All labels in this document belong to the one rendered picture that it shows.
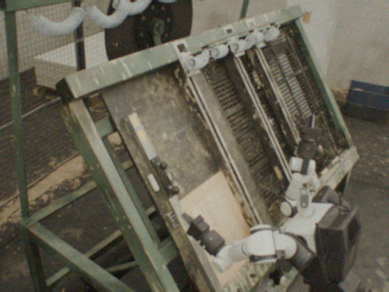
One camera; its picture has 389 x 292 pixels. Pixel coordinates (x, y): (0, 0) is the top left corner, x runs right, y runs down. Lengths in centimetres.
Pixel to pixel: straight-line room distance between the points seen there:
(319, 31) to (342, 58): 158
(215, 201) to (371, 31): 532
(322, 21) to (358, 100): 129
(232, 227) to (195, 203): 28
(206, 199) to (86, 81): 85
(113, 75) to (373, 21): 562
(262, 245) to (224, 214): 75
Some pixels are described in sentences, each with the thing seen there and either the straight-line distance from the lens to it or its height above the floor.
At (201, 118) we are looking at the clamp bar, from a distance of 222.
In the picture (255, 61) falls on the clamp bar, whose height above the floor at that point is 166.
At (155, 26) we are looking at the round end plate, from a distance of 266.
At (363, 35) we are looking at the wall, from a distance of 713.
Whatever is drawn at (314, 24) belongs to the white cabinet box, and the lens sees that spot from 576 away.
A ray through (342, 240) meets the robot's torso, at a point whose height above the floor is 137.
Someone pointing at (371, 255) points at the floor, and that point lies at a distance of 398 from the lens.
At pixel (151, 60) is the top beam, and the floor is 186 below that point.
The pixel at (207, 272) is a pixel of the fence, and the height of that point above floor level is 100.
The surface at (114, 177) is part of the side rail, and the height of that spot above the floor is 151.
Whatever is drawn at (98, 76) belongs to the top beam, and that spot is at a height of 187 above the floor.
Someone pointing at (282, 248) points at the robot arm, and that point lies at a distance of 156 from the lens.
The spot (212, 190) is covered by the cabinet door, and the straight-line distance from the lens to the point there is 220.
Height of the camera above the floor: 251
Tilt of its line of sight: 31 degrees down
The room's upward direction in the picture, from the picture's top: 3 degrees clockwise
